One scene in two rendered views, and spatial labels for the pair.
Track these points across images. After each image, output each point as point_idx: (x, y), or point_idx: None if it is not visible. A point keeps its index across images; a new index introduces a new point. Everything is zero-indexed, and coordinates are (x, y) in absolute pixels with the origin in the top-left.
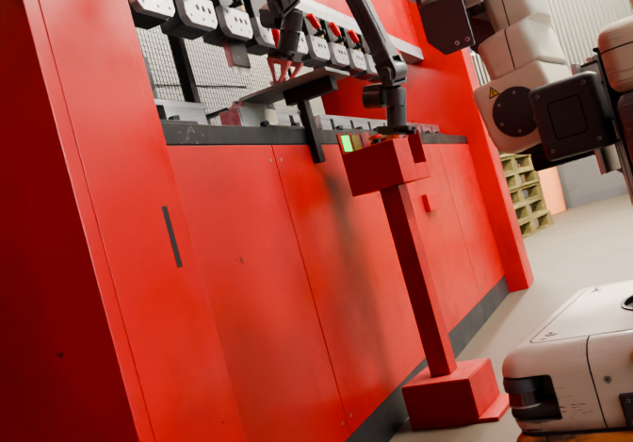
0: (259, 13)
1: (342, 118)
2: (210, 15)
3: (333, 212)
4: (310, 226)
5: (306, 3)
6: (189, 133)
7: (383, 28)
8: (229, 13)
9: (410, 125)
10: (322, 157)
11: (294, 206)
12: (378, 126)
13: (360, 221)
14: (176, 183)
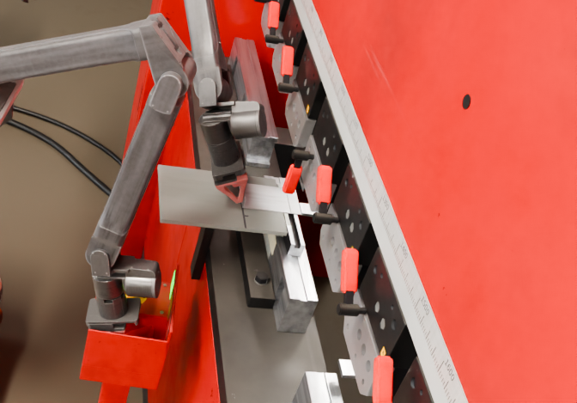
0: (318, 139)
1: None
2: (282, 76)
3: (187, 324)
4: (181, 276)
5: (399, 259)
6: (190, 100)
7: (109, 196)
8: (293, 94)
9: (89, 302)
10: (191, 270)
11: (185, 243)
12: (136, 297)
13: (188, 400)
14: (145, 83)
